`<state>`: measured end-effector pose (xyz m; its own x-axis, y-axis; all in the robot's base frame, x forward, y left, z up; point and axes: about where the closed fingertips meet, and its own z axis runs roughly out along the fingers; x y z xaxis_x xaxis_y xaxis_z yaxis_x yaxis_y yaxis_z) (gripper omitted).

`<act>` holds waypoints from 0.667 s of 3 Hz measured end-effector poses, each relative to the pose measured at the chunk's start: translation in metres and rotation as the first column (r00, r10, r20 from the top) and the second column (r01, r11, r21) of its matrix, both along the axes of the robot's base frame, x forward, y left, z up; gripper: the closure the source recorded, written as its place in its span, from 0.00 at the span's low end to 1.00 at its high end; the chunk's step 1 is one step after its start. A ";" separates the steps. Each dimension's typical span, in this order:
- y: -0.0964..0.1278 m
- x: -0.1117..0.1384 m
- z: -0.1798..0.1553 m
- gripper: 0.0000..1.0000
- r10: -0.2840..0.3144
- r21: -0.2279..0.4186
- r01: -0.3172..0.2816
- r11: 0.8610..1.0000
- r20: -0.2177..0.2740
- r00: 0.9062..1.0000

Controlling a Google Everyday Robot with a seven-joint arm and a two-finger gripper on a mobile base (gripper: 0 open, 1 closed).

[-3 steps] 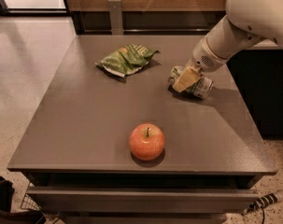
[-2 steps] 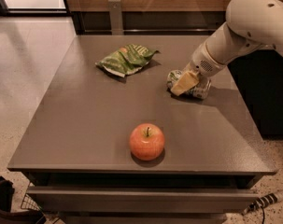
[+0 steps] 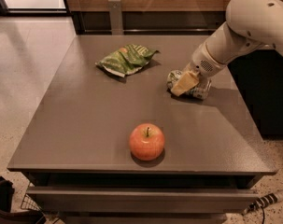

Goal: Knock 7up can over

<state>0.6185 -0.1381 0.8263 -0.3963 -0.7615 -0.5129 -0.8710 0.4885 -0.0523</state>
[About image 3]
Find left metal bracket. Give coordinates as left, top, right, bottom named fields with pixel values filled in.
left=108, top=0, right=124, bottom=35

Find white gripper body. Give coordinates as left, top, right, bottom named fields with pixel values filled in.
left=184, top=43, right=226, bottom=79

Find red apple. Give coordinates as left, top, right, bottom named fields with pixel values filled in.
left=129, top=123, right=165, bottom=161

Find wire basket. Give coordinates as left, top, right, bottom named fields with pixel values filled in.
left=20, top=182, right=62, bottom=224

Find green chip bag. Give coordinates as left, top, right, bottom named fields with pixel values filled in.
left=95, top=44, right=158, bottom=77

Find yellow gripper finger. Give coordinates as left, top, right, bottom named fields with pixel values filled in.
left=171, top=70, right=199, bottom=96

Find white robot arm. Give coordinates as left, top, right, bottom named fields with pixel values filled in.
left=167, top=0, right=283, bottom=99

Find striped cable on floor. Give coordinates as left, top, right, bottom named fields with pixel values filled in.
left=242, top=188, right=283, bottom=216

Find green white 7up can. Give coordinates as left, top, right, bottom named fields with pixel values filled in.
left=167, top=70, right=211, bottom=100

